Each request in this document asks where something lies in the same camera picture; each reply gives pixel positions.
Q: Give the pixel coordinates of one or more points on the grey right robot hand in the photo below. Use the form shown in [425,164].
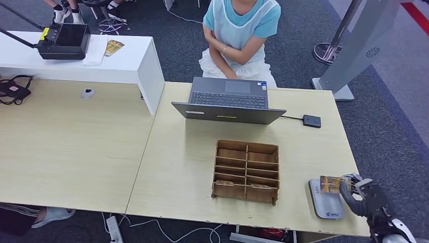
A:
[373,199]

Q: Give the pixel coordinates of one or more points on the person's left hand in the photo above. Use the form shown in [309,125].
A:
[213,42]

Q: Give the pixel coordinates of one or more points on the person's right hand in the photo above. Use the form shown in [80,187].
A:
[230,75]

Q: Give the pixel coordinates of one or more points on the gold ID card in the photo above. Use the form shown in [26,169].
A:
[330,184]

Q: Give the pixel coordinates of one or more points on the wooden compartment box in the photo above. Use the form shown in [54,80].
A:
[234,154]

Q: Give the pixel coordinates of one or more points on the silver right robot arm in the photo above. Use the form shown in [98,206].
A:
[399,231]

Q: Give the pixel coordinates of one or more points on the person's right forearm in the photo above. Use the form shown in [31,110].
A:
[219,63]

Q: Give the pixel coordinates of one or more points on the person's left forearm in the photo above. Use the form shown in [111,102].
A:
[246,53]

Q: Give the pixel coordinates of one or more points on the person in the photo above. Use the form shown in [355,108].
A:
[114,5]
[241,23]
[62,13]

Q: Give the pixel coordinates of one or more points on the grey card reader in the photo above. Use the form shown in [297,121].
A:
[326,206]

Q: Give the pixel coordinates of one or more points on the small black card reader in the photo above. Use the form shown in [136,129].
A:
[311,121]

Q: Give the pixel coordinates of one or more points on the person's foot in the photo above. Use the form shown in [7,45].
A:
[55,215]

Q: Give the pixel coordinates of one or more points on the person's leg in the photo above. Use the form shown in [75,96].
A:
[20,209]

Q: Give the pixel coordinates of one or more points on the dark grey laptop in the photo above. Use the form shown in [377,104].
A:
[228,114]

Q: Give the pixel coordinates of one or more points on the white desk riser shelf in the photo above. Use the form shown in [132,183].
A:
[134,67]

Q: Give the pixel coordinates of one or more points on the black stool chrome base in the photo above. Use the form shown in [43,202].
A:
[112,25]

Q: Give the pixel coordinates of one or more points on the red object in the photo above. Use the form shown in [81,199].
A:
[271,233]

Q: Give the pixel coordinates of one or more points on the white paper sheet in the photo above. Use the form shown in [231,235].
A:
[95,50]

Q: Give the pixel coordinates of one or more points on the grey metal table foot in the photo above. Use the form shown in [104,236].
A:
[244,238]

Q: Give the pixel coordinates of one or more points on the grey kiosk stand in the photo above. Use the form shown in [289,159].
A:
[362,43]

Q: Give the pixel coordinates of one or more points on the black joystick controller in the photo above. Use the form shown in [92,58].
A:
[65,42]

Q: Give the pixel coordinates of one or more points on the white power strip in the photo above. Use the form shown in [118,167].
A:
[114,229]

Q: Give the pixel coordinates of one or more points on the black rod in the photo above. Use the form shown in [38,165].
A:
[16,37]
[20,16]

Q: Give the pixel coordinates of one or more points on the chrome stanchion post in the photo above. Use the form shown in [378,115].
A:
[326,52]

